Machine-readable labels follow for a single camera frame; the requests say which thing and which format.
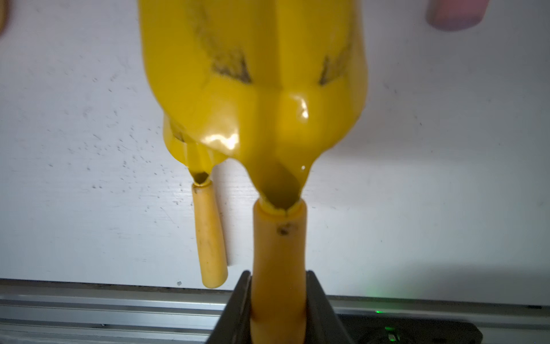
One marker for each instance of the yellow shovel yellow handle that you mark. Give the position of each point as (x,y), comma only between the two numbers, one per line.
(200,161)

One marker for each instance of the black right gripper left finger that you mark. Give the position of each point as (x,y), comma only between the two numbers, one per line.
(233,326)

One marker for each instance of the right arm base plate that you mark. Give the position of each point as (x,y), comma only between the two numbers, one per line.
(381,329)

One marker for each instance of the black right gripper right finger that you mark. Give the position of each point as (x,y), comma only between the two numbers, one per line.
(323,325)

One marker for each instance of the purple shovel pink handle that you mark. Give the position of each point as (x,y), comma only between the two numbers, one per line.
(455,15)

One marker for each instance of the aluminium table edge rail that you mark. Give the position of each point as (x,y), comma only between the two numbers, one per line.
(59,312)

